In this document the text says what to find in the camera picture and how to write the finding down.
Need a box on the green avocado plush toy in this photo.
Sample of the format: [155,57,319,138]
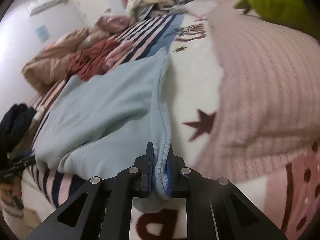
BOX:
[234,0,308,28]

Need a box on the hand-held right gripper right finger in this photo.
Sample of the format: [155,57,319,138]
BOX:
[166,145,288,240]

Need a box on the striped star-print blanket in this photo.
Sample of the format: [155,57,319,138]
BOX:
[0,12,320,240]

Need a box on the large pink ribbed pillow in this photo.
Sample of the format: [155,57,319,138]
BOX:
[194,0,320,182]

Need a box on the pink satin bag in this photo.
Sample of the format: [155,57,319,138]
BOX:
[96,14,133,33]

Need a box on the beige clothes pile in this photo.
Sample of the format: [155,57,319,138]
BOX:
[125,0,175,21]

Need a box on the red garment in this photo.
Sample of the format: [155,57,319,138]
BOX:
[65,41,121,81]

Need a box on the white air conditioner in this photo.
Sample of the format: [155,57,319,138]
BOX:
[28,0,69,16]

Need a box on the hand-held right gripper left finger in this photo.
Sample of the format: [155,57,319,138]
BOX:
[26,142,155,240]

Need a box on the pink ribbed quilt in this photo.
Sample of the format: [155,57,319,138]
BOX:
[22,27,100,91]

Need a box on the small pink ribbed pillow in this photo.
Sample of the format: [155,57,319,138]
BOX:
[184,0,218,18]

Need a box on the light blue shirt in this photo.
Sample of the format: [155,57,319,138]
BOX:
[32,47,173,201]

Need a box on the small pale blue wall poster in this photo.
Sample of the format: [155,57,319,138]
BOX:
[35,25,52,42]

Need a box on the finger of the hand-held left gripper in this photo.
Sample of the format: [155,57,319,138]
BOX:
[0,155,36,178]

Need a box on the dark navy garment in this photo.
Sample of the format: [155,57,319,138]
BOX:
[0,103,37,160]

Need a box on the white door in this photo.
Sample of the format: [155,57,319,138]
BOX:
[74,0,118,26]

